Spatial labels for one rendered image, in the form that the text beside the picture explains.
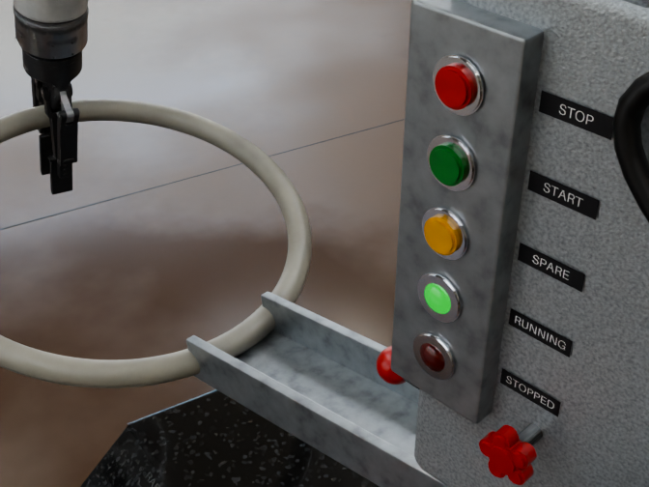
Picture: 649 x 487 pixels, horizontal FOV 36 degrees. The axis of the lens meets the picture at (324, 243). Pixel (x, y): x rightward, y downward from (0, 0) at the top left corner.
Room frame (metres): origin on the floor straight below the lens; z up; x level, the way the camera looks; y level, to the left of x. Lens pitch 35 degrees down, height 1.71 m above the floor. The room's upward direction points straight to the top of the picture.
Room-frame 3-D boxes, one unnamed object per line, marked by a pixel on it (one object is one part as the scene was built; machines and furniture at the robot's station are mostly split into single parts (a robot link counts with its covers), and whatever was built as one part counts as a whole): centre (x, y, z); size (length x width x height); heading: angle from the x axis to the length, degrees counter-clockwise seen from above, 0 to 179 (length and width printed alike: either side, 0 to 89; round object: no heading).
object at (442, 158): (0.52, -0.07, 1.40); 0.03 x 0.01 x 0.03; 46
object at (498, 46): (0.53, -0.09, 1.35); 0.08 x 0.03 x 0.28; 46
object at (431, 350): (0.52, -0.08, 1.25); 0.02 x 0.01 x 0.02; 46
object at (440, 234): (0.52, -0.07, 1.35); 0.03 x 0.01 x 0.03; 46
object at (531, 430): (0.47, -0.13, 1.22); 0.04 x 0.04 x 0.04; 46
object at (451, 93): (0.52, -0.07, 1.45); 0.03 x 0.01 x 0.03; 46
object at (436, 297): (0.52, -0.08, 1.30); 0.02 x 0.01 x 0.02; 46
